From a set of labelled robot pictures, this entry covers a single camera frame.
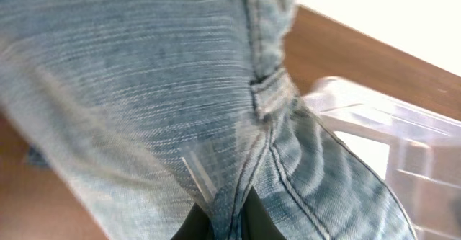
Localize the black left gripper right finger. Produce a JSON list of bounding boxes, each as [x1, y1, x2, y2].
[[241, 187, 286, 240]]

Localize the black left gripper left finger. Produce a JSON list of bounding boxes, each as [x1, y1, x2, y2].
[[171, 204, 214, 240]]

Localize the light blue jeans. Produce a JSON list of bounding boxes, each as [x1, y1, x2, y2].
[[1, 0, 416, 239]]

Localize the dark blue jeans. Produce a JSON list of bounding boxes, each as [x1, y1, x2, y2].
[[25, 147, 50, 169]]

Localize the clear plastic storage bin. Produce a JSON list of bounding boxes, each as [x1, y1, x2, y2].
[[304, 76, 460, 240]]

